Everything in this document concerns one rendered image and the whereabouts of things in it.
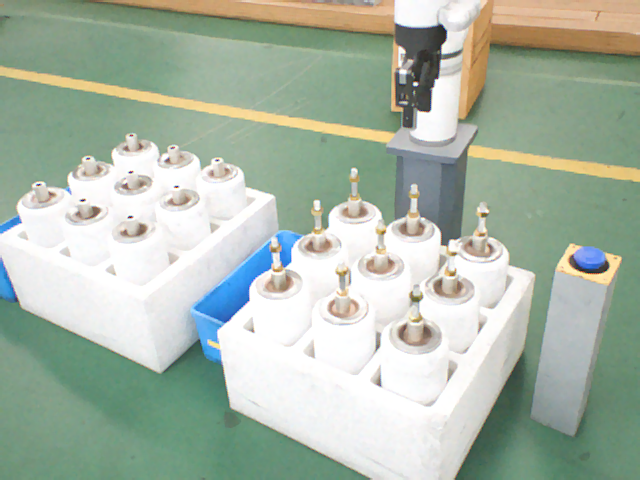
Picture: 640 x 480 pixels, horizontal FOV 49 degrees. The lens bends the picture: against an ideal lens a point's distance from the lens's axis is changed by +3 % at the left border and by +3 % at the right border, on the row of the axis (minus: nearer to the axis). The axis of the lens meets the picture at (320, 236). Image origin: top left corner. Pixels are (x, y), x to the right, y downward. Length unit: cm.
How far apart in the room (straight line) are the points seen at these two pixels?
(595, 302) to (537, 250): 58
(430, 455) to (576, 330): 28
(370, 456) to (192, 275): 47
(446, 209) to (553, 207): 43
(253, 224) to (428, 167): 37
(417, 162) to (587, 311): 47
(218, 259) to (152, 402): 29
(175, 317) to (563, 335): 67
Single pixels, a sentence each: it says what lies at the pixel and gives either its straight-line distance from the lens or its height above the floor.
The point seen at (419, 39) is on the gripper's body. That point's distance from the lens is 100.
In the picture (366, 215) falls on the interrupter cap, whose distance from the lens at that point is 122.
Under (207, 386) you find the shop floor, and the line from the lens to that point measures 129.
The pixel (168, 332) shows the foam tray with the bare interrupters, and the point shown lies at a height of 7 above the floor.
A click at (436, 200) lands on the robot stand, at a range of 138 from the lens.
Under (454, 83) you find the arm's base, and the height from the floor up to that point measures 42.
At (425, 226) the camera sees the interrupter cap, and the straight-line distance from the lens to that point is 120.
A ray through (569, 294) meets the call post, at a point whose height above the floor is 28.
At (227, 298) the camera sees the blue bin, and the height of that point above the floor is 8.
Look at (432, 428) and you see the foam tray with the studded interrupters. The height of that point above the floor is 18.
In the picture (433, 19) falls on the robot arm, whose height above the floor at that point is 62.
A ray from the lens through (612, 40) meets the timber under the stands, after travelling 272.
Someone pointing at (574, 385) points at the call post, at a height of 11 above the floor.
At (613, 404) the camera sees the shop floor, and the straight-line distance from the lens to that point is 130.
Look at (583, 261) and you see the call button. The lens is 102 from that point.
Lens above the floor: 92
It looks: 35 degrees down
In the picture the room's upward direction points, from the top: 4 degrees counter-clockwise
